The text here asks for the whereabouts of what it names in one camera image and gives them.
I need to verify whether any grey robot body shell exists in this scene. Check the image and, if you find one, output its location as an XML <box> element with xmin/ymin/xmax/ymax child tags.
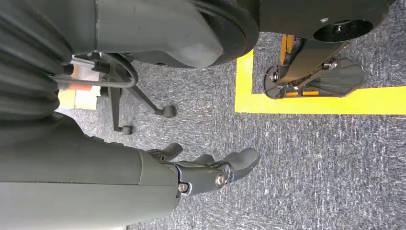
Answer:
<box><xmin>71</xmin><ymin>0</ymin><xmax>261</xmax><ymax>69</ymax></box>

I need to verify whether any white yellow box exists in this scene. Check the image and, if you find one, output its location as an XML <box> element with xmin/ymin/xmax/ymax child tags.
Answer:
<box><xmin>58</xmin><ymin>63</ymin><xmax>102</xmax><ymax>111</ymax></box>

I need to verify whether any black office chair base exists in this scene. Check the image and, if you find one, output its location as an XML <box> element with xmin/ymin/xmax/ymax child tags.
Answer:
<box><xmin>52</xmin><ymin>52</ymin><xmax>178</xmax><ymax>136</ymax></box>

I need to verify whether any yellow floor tape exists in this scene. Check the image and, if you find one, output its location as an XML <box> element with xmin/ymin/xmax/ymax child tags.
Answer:
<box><xmin>235</xmin><ymin>49</ymin><xmax>406</xmax><ymax>115</ymax></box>

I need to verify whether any black robot leg shell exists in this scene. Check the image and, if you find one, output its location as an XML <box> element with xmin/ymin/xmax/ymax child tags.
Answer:
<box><xmin>258</xmin><ymin>0</ymin><xmax>397</xmax><ymax>43</ymax></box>

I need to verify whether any black robot foot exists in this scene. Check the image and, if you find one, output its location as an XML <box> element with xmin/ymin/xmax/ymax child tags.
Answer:
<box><xmin>263</xmin><ymin>34</ymin><xmax>364</xmax><ymax>100</ymax></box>

